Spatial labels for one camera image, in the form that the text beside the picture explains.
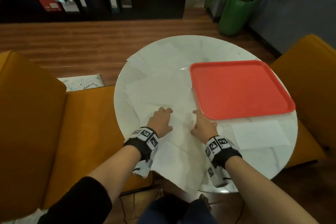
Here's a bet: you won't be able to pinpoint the black left wristband with markers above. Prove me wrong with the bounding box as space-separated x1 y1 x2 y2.
123 126 159 163

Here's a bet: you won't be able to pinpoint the orange plastic tray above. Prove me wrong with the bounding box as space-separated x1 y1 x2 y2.
189 59 296 121

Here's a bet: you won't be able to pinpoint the black wristband with markers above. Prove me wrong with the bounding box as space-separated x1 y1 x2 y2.
123 126 159 163
204 135 243 169

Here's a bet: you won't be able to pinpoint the person's blue jeans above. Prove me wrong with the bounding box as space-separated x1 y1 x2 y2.
136 195 218 224

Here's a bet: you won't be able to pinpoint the black right wristband with markers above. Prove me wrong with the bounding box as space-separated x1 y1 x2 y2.
204 135 243 169

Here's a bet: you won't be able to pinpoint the mustard yellow upholstered chair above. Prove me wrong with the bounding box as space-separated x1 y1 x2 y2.
0 50 154 223
269 34 336 169

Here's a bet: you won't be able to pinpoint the spread white napkins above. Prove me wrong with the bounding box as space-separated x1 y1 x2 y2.
124 42 200 127

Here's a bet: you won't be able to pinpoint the pale patterned rug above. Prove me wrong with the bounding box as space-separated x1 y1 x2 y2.
0 73 105 224

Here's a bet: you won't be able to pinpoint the person's left hand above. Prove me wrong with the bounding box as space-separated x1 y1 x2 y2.
146 107 174 139

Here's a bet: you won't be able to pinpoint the white booklet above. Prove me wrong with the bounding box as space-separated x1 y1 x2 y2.
61 0 80 13

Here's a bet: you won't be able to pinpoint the person's black left sleeve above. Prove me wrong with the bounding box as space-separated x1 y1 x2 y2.
38 176 113 224

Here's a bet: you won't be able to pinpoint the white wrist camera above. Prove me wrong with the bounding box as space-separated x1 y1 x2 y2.
206 162 231 188
132 150 154 179

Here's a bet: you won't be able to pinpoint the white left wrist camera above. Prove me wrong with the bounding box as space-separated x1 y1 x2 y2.
132 150 154 179

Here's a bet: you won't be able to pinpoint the person's right hand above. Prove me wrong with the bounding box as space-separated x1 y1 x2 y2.
190 110 218 144

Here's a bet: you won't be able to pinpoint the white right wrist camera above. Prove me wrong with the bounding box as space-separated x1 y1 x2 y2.
206 162 231 188

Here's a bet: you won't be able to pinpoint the black left camera cable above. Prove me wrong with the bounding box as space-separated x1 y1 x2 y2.
119 196 128 224

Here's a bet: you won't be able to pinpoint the person's right foot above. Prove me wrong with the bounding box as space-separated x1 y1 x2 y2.
199 194 212 211

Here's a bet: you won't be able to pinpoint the white paper napkin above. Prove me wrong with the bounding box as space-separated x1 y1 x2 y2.
132 103 210 197

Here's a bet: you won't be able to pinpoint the red book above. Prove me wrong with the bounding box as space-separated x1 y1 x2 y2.
36 0 63 12

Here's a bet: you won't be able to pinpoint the green plant pot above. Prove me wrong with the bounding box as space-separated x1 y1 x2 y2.
218 0 257 37

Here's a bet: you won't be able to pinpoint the person's right forearm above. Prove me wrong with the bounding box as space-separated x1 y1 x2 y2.
224 155 320 224

